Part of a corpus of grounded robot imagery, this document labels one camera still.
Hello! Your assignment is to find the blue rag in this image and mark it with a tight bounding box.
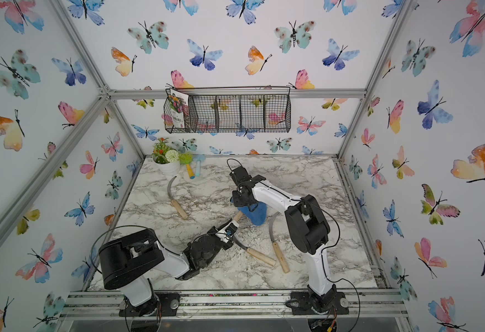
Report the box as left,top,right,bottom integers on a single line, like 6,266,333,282
230,198,267,226

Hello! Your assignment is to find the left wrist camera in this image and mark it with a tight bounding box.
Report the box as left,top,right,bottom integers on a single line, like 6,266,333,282
216,220,239,243

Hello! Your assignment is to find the black wire basket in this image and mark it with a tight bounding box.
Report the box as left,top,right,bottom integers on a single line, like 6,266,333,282
162,86,292,134

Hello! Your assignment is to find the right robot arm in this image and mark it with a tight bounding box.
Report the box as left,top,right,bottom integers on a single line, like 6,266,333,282
229,166,332,296

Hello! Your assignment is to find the aluminium front rail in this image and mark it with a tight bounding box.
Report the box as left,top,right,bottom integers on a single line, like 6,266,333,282
59,289,409,321

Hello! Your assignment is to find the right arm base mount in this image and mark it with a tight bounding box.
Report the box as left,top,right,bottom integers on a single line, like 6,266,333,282
285,284,349,315

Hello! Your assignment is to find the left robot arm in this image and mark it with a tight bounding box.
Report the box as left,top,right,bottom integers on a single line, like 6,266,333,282
98,221,238,308

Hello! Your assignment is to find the green yellow toy brush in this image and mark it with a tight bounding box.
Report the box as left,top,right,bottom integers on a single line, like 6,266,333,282
179,153,195,179

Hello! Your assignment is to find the sickle wooden handle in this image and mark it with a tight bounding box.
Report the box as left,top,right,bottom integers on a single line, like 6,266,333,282
166,176,189,220
268,212,290,274
232,211,244,222
232,237,276,267

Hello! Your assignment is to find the light blue toy tool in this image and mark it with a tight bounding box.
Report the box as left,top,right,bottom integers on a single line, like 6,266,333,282
194,154,205,177

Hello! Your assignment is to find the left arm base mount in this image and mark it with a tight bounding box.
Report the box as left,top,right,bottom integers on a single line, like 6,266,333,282
119,292,180,318

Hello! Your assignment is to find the potted artificial plant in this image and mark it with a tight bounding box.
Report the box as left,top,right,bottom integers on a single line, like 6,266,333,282
152,138,180,178

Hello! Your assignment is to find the colourful booklet in basket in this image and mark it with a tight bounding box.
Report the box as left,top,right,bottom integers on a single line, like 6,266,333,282
168,89,189,129

